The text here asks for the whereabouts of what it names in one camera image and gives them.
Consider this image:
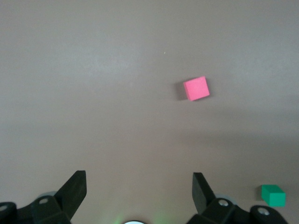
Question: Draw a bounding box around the brown table cover sheet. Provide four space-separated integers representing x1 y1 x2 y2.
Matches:
0 0 299 224

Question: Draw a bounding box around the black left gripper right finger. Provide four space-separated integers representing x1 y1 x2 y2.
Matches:
186 172 252 224

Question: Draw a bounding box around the green foam cube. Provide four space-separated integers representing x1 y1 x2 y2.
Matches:
260 184 286 208

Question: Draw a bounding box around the pink foam cube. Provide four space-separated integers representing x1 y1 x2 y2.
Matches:
183 76 210 102

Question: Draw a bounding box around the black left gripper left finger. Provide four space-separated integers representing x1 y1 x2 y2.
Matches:
16 170 87 224

